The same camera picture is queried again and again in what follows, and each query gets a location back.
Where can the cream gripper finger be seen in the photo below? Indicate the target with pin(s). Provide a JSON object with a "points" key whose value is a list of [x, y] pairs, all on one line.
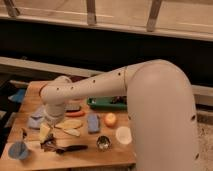
{"points": [[45, 130]]}

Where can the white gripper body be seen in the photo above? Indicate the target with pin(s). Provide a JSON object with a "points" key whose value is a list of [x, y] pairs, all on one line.
{"points": [[54, 114]]}

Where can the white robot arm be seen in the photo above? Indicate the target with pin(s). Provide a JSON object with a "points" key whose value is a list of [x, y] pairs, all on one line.
{"points": [[161, 106]]}

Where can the light blue cloth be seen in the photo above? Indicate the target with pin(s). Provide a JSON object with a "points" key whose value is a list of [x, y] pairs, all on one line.
{"points": [[34, 123]]}

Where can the blue grey cloth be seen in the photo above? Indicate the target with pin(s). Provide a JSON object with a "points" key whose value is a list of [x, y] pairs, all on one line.
{"points": [[39, 112]]}

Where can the grey blue sponge block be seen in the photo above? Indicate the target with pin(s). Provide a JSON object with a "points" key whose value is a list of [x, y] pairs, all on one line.
{"points": [[72, 107]]}

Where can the yellow banana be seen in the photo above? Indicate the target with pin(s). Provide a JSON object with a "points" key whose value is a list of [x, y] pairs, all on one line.
{"points": [[69, 124]]}

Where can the pale banana peel piece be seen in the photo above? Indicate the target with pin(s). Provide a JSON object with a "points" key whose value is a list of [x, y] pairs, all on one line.
{"points": [[72, 132]]}

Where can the blue cup with utensil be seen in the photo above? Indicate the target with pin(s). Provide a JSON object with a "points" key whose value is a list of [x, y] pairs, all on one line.
{"points": [[19, 150]]}

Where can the blue cloth off table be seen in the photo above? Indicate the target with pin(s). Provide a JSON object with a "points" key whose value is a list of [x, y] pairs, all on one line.
{"points": [[18, 96]]}

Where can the blue sponge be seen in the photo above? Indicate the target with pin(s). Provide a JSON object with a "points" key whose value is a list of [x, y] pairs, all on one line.
{"points": [[93, 123]]}

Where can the green plastic tray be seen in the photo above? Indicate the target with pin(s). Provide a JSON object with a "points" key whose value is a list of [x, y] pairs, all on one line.
{"points": [[105, 103]]}

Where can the wooden cutting board table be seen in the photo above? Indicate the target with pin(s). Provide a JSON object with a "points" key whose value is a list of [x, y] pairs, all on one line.
{"points": [[116, 155]]}

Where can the orange peach fruit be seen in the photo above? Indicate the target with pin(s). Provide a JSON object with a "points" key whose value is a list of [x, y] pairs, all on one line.
{"points": [[110, 120]]}

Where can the shiny metal cup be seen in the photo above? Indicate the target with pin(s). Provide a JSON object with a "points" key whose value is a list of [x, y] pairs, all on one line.
{"points": [[103, 143]]}

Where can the dark red grapes bunch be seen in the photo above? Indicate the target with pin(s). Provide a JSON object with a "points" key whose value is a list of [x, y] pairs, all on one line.
{"points": [[119, 99]]}

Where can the white plastic cup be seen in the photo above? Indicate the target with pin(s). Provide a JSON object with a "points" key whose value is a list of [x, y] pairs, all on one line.
{"points": [[123, 135]]}

